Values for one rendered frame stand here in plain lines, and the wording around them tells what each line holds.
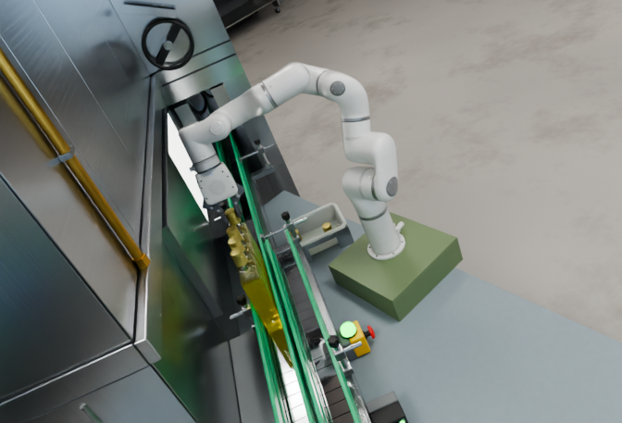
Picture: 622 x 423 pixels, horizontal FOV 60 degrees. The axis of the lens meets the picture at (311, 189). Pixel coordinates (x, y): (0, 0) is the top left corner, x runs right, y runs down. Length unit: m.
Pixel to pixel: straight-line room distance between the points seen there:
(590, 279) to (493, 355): 1.25
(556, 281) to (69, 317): 2.20
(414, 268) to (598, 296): 1.17
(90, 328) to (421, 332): 0.96
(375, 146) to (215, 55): 1.14
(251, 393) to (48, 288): 0.73
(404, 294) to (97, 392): 0.90
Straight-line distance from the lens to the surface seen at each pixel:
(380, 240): 1.72
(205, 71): 2.48
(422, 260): 1.71
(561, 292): 2.70
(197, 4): 2.41
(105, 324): 1.01
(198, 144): 1.56
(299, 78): 1.52
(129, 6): 2.36
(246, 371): 1.59
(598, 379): 1.51
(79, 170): 1.09
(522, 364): 1.54
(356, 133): 1.57
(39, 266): 0.94
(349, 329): 1.58
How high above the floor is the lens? 1.99
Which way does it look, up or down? 31 degrees down
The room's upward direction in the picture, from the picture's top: 23 degrees counter-clockwise
